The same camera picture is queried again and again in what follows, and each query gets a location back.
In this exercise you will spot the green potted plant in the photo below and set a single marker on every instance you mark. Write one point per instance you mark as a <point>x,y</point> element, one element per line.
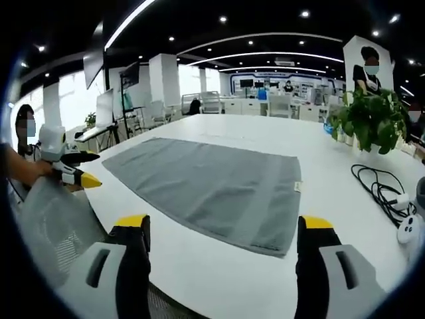
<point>372,116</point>

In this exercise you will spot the dark round object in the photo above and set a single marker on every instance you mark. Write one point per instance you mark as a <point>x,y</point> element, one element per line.
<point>421,191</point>

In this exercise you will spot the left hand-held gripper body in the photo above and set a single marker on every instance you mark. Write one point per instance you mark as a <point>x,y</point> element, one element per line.
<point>52,141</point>

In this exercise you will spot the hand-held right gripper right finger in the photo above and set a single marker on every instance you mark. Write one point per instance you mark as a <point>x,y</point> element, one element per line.
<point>335,276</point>

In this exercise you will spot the hanging black screen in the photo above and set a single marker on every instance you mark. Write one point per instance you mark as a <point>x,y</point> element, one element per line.
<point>93,69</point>

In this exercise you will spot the person's left hand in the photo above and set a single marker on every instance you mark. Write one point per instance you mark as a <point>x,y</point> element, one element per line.
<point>44,169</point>

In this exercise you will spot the white power plug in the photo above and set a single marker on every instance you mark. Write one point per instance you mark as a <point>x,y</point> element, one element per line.
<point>403,201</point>

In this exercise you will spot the grey towel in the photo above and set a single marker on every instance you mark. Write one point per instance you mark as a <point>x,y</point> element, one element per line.
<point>212,189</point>

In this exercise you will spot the grey mesh office chair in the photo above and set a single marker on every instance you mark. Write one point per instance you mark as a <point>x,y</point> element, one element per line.
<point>56,226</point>

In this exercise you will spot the white handheld controller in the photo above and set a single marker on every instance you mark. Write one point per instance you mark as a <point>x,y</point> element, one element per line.
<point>409,229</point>

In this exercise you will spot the white table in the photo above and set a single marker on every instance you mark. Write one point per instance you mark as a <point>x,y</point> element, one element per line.
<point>212,282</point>

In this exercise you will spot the white board on stand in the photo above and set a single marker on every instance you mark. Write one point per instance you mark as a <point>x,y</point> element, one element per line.
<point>104,108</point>

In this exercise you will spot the black office chair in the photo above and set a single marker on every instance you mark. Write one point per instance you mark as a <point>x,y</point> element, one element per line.
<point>195,107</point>

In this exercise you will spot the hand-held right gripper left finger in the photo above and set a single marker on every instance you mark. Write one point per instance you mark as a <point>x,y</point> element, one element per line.
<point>106,272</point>

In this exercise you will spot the black tripod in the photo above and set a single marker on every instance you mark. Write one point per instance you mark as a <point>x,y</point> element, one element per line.
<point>113,134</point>

